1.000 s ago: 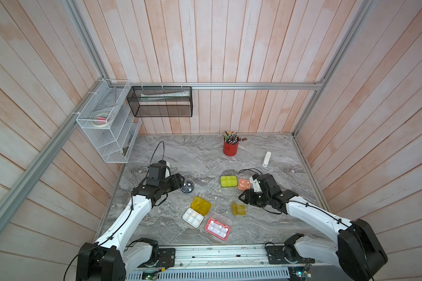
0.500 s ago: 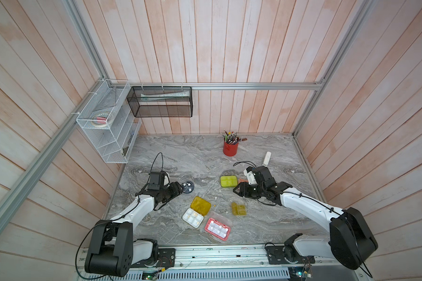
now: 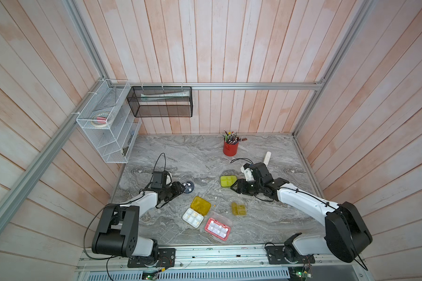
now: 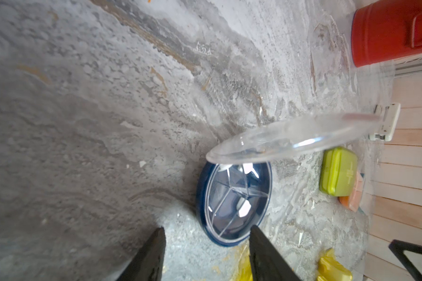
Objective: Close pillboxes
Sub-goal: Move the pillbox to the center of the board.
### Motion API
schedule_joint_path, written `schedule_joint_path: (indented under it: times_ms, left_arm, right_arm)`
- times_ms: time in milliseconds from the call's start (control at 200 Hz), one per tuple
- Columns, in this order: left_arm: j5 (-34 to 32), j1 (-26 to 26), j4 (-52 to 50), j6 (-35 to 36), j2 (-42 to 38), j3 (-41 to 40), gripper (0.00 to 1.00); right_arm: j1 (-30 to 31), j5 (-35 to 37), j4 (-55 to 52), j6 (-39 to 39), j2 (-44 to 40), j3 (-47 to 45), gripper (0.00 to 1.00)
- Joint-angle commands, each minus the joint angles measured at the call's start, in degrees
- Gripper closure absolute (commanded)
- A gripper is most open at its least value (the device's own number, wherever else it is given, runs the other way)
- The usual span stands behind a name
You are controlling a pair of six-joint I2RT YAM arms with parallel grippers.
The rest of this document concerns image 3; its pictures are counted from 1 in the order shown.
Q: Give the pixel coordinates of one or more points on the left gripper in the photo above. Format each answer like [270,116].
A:
[177,189]

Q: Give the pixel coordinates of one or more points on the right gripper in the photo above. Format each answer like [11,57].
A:
[241,183]

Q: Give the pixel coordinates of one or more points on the green lid white pillbox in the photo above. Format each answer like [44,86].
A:
[227,181]

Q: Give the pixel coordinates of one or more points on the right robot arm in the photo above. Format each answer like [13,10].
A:
[346,233]

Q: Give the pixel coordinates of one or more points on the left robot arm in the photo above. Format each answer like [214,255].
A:
[117,233]

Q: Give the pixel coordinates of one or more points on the small yellow pillbox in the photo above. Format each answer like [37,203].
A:
[238,209]

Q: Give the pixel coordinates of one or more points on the yellow lid white pillbox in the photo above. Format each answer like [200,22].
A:
[197,211]

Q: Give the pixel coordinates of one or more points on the red pen cup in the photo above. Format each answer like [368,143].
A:
[230,150]

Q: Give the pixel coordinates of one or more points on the white rectangular device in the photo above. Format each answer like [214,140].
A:
[267,158]

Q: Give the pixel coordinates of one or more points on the red pillbox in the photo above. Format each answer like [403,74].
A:
[217,229]

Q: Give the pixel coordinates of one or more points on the black mesh basket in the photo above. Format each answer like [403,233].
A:
[161,101]

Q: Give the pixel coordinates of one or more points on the tape roll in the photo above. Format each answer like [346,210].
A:
[101,120]

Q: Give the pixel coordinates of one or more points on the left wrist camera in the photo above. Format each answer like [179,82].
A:
[168,178]

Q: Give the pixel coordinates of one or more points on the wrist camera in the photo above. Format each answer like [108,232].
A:
[247,173]
[168,178]

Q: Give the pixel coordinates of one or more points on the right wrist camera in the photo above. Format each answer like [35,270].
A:
[247,173]

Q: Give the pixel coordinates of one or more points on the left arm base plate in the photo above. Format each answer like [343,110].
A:
[160,258]

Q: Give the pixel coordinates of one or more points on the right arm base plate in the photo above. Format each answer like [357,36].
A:
[279,255]

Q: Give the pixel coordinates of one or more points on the white wire shelf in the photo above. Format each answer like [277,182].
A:
[115,142]

